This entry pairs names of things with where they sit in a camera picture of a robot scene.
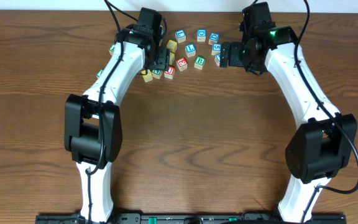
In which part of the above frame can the right black cable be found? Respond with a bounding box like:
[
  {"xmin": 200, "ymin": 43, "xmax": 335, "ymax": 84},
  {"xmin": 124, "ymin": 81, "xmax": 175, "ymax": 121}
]
[{"xmin": 293, "ymin": 0, "xmax": 358, "ymax": 195}]

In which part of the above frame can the green B block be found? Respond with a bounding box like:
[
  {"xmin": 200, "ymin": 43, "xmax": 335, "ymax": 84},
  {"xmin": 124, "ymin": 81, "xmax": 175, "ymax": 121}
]
[{"xmin": 195, "ymin": 55, "xmax": 206, "ymax": 70}]

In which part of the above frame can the red U block upper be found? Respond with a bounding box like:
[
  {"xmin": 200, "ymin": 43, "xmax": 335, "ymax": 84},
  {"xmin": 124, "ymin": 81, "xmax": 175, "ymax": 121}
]
[{"xmin": 164, "ymin": 66, "xmax": 175, "ymax": 80}]

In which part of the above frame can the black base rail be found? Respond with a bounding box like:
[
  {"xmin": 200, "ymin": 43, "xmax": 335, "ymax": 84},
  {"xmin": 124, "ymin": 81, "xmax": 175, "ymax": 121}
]
[{"xmin": 35, "ymin": 212, "xmax": 347, "ymax": 224}]

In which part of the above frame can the blue D block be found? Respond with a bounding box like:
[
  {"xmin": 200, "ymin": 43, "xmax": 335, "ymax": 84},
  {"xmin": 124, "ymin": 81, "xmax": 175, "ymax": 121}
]
[{"xmin": 196, "ymin": 29, "xmax": 206, "ymax": 42}]

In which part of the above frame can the yellow C block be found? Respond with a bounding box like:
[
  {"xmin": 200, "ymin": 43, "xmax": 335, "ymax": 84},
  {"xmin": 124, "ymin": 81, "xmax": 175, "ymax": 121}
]
[{"xmin": 167, "ymin": 40, "xmax": 178, "ymax": 53}]

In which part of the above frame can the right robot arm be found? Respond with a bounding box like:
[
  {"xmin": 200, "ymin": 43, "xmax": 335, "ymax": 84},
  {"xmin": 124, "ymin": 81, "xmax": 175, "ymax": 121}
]
[{"xmin": 219, "ymin": 1, "xmax": 358, "ymax": 223}]

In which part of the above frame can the left black cable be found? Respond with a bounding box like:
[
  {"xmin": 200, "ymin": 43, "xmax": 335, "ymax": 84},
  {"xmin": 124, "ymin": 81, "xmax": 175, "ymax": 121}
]
[{"xmin": 85, "ymin": 0, "xmax": 142, "ymax": 218}]

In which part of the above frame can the yellow O block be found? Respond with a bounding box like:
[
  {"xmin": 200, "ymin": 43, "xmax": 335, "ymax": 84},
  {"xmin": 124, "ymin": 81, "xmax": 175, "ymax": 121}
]
[{"xmin": 141, "ymin": 70, "xmax": 153, "ymax": 82}]

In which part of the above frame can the black cable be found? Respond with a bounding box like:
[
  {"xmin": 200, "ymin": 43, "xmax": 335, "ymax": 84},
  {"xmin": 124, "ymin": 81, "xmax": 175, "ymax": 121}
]
[
  {"xmin": 85, "ymin": 0, "xmax": 142, "ymax": 218},
  {"xmin": 293, "ymin": 0, "xmax": 358, "ymax": 195}
]

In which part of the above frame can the red E block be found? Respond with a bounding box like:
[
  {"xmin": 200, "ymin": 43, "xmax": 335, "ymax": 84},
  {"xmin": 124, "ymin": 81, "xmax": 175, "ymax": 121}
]
[{"xmin": 176, "ymin": 57, "xmax": 188, "ymax": 72}]

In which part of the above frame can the green N block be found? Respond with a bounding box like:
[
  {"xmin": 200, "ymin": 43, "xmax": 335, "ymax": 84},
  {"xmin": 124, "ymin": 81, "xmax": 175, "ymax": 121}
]
[{"xmin": 152, "ymin": 70, "xmax": 163, "ymax": 79}]

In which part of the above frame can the yellow S block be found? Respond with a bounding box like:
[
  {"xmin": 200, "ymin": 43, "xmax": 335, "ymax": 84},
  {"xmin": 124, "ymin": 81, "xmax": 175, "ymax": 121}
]
[{"xmin": 169, "ymin": 52, "xmax": 175, "ymax": 65}]

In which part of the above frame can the blue block top row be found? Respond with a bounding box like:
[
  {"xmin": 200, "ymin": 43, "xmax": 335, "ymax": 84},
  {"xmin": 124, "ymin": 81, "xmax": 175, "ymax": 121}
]
[{"xmin": 175, "ymin": 29, "xmax": 186, "ymax": 43}]

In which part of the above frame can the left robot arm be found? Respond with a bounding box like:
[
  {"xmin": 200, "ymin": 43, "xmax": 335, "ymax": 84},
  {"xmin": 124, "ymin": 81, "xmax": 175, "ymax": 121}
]
[{"xmin": 64, "ymin": 7, "xmax": 170, "ymax": 223}]

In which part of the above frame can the blue L block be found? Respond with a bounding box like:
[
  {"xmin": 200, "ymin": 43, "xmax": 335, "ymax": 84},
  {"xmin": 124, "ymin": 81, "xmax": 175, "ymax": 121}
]
[{"xmin": 185, "ymin": 44, "xmax": 196, "ymax": 57}]

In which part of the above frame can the green V block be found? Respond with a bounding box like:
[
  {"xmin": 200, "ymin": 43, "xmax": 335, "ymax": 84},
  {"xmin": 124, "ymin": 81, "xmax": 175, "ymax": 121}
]
[{"xmin": 96, "ymin": 69, "xmax": 103, "ymax": 78}]

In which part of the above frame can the blue P block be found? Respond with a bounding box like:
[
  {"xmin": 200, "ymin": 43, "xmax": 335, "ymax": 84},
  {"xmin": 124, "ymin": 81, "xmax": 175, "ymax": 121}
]
[{"xmin": 214, "ymin": 54, "xmax": 221, "ymax": 67}]

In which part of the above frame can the blue 5 block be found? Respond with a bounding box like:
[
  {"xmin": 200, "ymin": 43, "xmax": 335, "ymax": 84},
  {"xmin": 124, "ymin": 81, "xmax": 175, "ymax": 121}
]
[{"xmin": 211, "ymin": 43, "xmax": 221, "ymax": 55}]

